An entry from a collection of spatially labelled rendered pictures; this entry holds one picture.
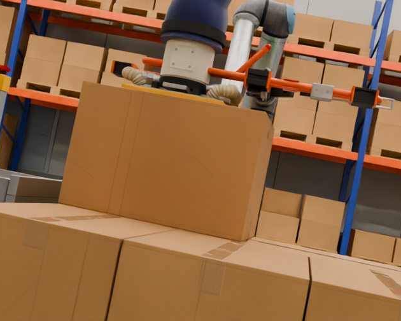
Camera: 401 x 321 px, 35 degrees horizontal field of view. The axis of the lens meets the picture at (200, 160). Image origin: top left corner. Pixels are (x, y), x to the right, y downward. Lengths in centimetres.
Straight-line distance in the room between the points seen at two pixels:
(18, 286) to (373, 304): 74
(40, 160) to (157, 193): 920
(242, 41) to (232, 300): 149
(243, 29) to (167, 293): 153
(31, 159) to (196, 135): 930
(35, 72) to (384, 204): 599
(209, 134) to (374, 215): 899
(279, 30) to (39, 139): 870
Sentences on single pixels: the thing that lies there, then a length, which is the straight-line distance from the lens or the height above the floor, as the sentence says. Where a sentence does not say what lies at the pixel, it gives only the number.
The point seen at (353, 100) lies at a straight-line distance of 209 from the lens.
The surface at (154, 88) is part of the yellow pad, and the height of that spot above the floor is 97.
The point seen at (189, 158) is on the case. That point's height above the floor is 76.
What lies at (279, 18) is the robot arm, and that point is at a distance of 272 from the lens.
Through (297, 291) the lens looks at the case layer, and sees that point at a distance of 130.
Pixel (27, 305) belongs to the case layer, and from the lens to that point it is 143.
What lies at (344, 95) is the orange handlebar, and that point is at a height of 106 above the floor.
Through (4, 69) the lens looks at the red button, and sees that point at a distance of 293.
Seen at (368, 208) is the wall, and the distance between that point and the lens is 1079.
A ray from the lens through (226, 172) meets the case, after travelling 191.
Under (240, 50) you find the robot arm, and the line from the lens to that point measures 256.
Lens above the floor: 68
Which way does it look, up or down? 2 degrees up
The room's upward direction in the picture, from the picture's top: 11 degrees clockwise
